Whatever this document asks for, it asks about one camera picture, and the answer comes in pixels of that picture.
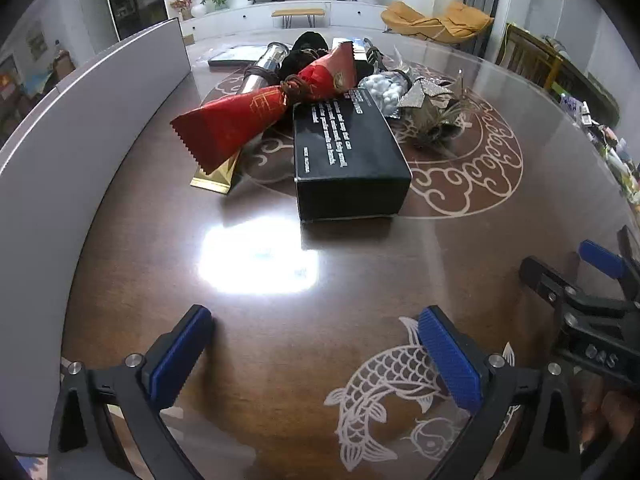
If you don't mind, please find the red gift package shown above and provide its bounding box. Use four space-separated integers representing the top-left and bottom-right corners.
170 40 358 171

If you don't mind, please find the silver foil packet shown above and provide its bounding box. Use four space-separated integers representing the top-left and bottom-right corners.
395 47 468 111

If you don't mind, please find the wooden sideboard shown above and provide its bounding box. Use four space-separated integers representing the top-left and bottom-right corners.
542 35 640 128

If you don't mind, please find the wooden chair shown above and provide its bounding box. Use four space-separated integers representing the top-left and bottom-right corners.
497 22 566 88

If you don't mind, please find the blue white box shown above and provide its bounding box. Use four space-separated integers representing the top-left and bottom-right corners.
330 36 371 61

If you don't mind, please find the dried air plant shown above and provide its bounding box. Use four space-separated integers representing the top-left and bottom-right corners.
407 95 476 148

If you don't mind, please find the orange lounge chair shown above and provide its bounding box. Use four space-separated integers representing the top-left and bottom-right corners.
381 1 446 38
432 1 495 43

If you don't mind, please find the white door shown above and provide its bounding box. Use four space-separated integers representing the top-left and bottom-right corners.
75 0 118 51

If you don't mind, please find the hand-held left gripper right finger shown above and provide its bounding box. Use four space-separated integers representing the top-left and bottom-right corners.
417 305 583 480

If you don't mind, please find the framed wall picture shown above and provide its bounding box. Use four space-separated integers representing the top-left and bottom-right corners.
25 22 48 58

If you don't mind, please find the white television cabinet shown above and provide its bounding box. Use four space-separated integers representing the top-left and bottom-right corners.
180 0 401 41

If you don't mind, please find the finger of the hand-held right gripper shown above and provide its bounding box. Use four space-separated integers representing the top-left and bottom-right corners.
579 225 640 306
519 256 640 313

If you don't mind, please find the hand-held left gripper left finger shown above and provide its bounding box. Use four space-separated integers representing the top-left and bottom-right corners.
47 304 216 480

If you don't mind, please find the person's right hand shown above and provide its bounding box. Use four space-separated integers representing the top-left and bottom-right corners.
581 380 640 461

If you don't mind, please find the silver metal cylinder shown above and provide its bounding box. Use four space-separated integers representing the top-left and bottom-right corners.
232 42 291 96

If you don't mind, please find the white panel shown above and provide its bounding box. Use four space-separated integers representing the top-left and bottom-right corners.
0 17 193 456

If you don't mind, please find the black printed box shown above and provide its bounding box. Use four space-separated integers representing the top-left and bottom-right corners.
292 87 413 223

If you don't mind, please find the wooden bench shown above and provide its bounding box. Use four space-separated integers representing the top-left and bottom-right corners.
271 8 326 28

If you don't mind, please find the bag of white balls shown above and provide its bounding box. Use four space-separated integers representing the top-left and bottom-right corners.
357 71 412 116

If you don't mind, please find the black velvet pouch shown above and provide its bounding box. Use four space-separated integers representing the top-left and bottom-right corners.
280 31 331 81

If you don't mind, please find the row of small bottles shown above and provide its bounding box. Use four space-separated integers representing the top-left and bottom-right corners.
560 92 640 206

